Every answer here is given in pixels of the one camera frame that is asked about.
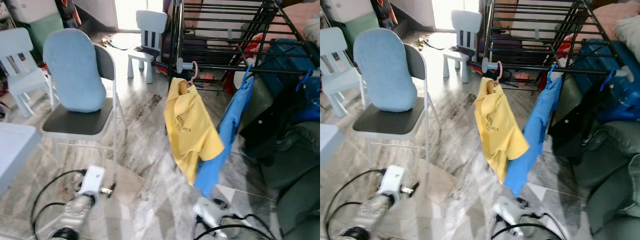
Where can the pink clothes hanger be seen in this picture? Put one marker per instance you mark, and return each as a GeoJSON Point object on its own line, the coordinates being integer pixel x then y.
{"type": "Point", "coordinates": [500, 72]}
{"type": "Point", "coordinates": [196, 72]}

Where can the beige pillow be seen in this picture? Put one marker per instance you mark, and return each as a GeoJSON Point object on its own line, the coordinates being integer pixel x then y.
{"type": "Point", "coordinates": [312, 30]}
{"type": "Point", "coordinates": [627, 31]}

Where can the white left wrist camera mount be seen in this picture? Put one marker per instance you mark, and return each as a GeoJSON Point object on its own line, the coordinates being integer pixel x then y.
{"type": "Point", "coordinates": [93, 180]}
{"type": "Point", "coordinates": [392, 179]}

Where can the black metal drying rack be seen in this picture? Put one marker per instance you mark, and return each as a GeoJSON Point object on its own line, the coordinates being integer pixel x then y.
{"type": "Point", "coordinates": [175, 30]}
{"type": "Point", "coordinates": [487, 30]}

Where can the grey folding chair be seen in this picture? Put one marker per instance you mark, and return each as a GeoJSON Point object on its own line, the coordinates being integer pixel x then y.
{"type": "Point", "coordinates": [387, 122]}
{"type": "Point", "coordinates": [75, 122]}

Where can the blue chair cushion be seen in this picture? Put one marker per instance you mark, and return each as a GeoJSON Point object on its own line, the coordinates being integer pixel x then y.
{"type": "Point", "coordinates": [75, 70]}
{"type": "Point", "coordinates": [385, 70]}

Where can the white storage box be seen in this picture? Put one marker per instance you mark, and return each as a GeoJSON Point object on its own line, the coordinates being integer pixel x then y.
{"type": "Point", "coordinates": [30, 10]}

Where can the black garment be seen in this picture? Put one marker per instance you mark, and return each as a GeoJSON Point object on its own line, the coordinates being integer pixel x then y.
{"type": "Point", "coordinates": [575, 130]}
{"type": "Point", "coordinates": [270, 130]}

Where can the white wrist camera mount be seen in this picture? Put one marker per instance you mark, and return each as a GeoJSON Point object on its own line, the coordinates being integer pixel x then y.
{"type": "Point", "coordinates": [392, 179]}
{"type": "Point", "coordinates": [93, 180]}
{"type": "Point", "coordinates": [506, 212]}
{"type": "Point", "coordinates": [207, 212]}

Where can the blue storage box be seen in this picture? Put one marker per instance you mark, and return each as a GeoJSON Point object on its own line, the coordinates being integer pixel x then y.
{"type": "Point", "coordinates": [287, 60]}
{"type": "Point", "coordinates": [605, 65]}

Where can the green storage bin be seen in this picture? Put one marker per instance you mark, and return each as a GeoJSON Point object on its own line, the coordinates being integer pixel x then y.
{"type": "Point", "coordinates": [47, 32]}
{"type": "Point", "coordinates": [360, 30]}

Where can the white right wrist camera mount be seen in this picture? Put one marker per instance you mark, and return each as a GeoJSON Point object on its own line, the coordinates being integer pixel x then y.
{"type": "Point", "coordinates": [207, 212]}
{"type": "Point", "coordinates": [506, 212]}

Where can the dark green leather sofa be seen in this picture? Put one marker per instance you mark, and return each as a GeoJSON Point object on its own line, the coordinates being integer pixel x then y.
{"type": "Point", "coordinates": [300, 150]}
{"type": "Point", "coordinates": [615, 145]}

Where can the blue shirt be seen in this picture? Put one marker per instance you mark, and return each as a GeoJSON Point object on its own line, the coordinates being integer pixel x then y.
{"type": "Point", "coordinates": [225, 135]}
{"type": "Point", "coordinates": [535, 135]}

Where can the yellow shirt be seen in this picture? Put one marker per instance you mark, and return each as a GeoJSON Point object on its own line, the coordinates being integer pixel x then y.
{"type": "Point", "coordinates": [500, 130]}
{"type": "Point", "coordinates": [192, 130]}

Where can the white folding table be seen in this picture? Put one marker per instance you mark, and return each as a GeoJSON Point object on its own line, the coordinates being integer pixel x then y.
{"type": "Point", "coordinates": [15, 145]}
{"type": "Point", "coordinates": [327, 142]}

